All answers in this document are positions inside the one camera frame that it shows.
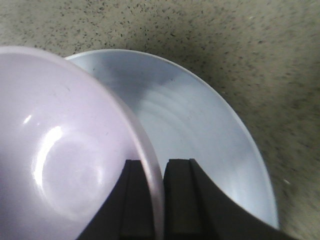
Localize lavender plastic bowl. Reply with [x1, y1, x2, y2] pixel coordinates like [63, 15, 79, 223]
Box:
[0, 46, 164, 240]

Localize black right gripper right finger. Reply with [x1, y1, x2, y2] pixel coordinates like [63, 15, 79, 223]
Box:
[163, 159, 291, 240]

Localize light blue plate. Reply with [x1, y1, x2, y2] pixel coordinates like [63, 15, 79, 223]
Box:
[67, 49, 280, 228]

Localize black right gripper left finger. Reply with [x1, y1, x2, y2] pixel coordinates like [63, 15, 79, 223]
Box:
[77, 160, 154, 240]

